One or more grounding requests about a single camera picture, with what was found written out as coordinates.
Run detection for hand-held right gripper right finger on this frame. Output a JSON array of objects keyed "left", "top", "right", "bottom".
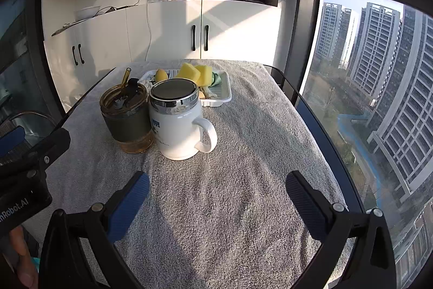
[{"left": 286, "top": 170, "right": 398, "bottom": 289}]

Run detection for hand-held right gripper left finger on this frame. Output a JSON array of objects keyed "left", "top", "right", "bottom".
[{"left": 39, "top": 170, "right": 151, "bottom": 289}]

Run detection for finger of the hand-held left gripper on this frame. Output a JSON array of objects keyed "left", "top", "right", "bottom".
[
  {"left": 0, "top": 128, "right": 71, "bottom": 179},
  {"left": 0, "top": 126, "right": 26, "bottom": 158}
]

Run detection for white plastic tray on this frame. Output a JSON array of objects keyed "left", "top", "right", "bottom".
[{"left": 138, "top": 69, "right": 232, "bottom": 107}]

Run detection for yellow block sponge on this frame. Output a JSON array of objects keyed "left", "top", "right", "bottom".
[
  {"left": 176, "top": 63, "right": 202, "bottom": 86},
  {"left": 198, "top": 65, "right": 214, "bottom": 87}
]

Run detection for green patterned cloth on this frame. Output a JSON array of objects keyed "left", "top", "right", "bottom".
[{"left": 207, "top": 72, "right": 224, "bottom": 93}]

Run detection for person's left hand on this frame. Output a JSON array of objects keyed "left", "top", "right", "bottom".
[{"left": 0, "top": 225, "right": 40, "bottom": 288}]

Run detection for amber glass cup green sleeve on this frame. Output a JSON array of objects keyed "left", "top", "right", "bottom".
[{"left": 99, "top": 77, "right": 155, "bottom": 154}]

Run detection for white mug chrome lid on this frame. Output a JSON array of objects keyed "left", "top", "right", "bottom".
[{"left": 149, "top": 78, "right": 218, "bottom": 161}]

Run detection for flat dark tool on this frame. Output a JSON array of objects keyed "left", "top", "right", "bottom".
[{"left": 51, "top": 21, "right": 82, "bottom": 37}]

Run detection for white bowl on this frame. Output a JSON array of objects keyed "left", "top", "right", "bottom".
[{"left": 74, "top": 5, "right": 101, "bottom": 21}]

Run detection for apartment buildings outside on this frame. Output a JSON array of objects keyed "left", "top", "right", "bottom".
[{"left": 314, "top": 1, "right": 433, "bottom": 196}]

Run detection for metal frame chair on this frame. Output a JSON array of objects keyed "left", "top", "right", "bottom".
[{"left": 0, "top": 111, "right": 57, "bottom": 154}]

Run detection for white cable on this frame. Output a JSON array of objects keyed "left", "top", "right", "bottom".
[{"left": 145, "top": 0, "right": 152, "bottom": 61}]

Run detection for white wall cabinet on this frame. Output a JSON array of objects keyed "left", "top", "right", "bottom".
[{"left": 41, "top": 0, "right": 303, "bottom": 107}]

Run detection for black window frame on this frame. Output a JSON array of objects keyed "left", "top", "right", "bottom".
[{"left": 289, "top": 0, "right": 422, "bottom": 107}]

